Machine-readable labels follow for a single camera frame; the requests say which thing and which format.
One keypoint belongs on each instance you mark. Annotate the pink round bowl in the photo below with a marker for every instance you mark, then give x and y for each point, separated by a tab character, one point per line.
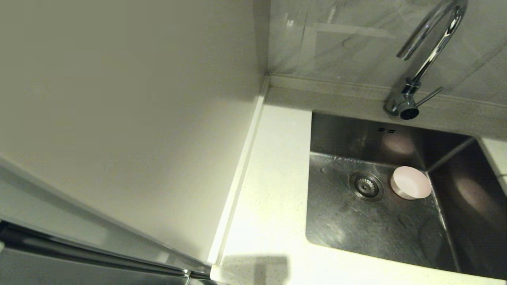
412	182

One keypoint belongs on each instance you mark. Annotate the stainless steel sink basin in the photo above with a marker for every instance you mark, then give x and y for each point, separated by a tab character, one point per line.
376	225

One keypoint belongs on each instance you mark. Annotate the round metal drain strainer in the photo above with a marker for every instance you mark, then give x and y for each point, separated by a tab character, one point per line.
366	186

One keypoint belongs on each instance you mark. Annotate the tall silver door refrigerator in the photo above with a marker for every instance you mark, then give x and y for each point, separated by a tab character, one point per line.
119	99

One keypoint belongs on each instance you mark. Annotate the chrome gooseneck faucet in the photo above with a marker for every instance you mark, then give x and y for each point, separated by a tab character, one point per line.
427	61

